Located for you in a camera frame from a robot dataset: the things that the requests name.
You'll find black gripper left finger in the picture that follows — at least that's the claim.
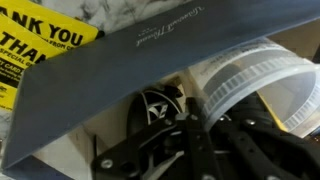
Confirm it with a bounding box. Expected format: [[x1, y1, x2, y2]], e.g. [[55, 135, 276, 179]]
[[91, 116, 200, 180]]

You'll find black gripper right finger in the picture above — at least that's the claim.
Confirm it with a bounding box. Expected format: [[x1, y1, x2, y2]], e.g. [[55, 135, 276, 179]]
[[213, 109, 320, 180]]

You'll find large clear plastic cup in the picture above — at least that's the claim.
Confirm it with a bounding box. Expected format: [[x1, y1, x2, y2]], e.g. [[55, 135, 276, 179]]
[[188, 38, 320, 137]]

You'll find black round object in box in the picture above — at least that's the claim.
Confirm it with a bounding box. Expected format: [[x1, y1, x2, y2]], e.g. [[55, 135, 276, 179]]
[[126, 85, 183, 136]]

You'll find navy blue cardboard box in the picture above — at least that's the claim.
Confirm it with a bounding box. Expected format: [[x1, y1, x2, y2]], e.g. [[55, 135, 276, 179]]
[[2, 0, 320, 180]]

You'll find yellow thank you card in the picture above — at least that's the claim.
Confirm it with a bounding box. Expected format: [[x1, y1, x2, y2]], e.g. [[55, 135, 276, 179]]
[[0, 0, 101, 111]]

